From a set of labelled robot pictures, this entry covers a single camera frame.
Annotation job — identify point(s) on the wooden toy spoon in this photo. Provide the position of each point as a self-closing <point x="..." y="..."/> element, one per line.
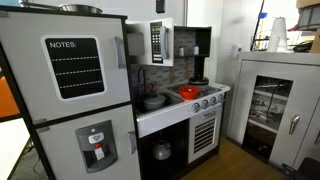
<point x="171" y="77"/>

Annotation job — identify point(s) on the white shaker blue cap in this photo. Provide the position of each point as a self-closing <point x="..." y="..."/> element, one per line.
<point x="196" y="50"/>

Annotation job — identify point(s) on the white paper towel roll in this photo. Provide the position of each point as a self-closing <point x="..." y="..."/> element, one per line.
<point x="278" y="36"/>

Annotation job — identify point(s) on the metal pan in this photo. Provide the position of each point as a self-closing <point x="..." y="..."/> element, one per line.
<point x="80" y="8"/>

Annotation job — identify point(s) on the white shaker red cap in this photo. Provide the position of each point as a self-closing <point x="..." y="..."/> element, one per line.
<point x="181" y="51"/>

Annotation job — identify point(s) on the grey toy kettle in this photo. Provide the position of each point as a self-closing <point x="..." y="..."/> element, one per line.
<point x="162" y="150"/>

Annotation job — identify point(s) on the black wall device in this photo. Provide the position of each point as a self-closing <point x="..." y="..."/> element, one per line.
<point x="160" y="6"/>

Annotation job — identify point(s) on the grey cooking pot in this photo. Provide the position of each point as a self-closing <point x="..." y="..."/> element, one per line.
<point x="204" y="86"/>

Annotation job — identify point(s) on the red plastic bowl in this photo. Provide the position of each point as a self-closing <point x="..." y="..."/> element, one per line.
<point x="189" y="92"/>

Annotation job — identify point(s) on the white toy fridge dispenser door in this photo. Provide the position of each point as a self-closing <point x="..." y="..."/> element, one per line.
<point x="63" y="156"/>

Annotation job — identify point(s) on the wooden toy spatula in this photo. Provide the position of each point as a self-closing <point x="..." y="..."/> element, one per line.
<point x="187" y="71"/>

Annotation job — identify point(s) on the brown cardboard box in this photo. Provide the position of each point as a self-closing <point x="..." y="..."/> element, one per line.
<point x="316" y="41"/>

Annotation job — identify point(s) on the white wall device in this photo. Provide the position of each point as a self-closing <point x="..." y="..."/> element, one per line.
<point x="236" y="51"/>

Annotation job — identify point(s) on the orange panel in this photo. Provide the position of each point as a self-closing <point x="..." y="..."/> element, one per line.
<point x="6" y="96"/>

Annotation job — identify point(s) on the black object on cabinet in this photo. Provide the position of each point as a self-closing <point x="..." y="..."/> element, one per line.
<point x="302" y="46"/>

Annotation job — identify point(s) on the white toy oven door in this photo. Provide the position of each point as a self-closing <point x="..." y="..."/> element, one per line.
<point x="193" y="153"/>

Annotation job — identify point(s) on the white flat panel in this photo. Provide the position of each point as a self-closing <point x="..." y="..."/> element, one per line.
<point x="10" y="146"/>

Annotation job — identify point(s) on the grey stove knob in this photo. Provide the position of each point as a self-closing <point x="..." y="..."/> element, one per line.
<point x="204" y="104"/>
<point x="195" y="107"/>
<point x="220" y="98"/>
<point x="213" y="101"/>

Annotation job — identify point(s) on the white storage cabinet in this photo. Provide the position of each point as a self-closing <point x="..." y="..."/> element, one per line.
<point x="243" y="100"/>

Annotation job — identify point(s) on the grey plastic crate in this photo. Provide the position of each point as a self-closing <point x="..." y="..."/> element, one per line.
<point x="310" y="18"/>

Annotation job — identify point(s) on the grey toy sink bowl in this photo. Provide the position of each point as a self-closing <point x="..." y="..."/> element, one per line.
<point x="154" y="102"/>

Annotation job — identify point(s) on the grey toy faucet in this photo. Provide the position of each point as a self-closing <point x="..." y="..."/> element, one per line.
<point x="143" y="78"/>

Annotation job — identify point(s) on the toy kitchen play set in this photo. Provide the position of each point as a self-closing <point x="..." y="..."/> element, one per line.
<point x="160" y="116"/>

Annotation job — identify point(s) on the black pole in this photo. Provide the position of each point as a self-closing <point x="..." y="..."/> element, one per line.
<point x="258" y="23"/>

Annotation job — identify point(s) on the toy microwave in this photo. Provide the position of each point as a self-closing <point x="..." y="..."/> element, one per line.
<point x="146" y="50"/>

